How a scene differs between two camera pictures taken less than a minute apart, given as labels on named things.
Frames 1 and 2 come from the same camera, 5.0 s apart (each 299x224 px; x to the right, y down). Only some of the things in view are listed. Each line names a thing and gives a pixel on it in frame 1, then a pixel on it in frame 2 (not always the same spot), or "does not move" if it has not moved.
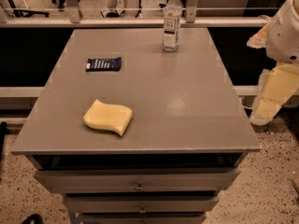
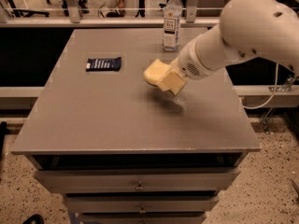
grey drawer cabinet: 182,147 does not move
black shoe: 35,218 does not move
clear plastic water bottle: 172,22 does not move
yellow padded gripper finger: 277,86 → 196,61
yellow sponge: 108,117 → 155,71
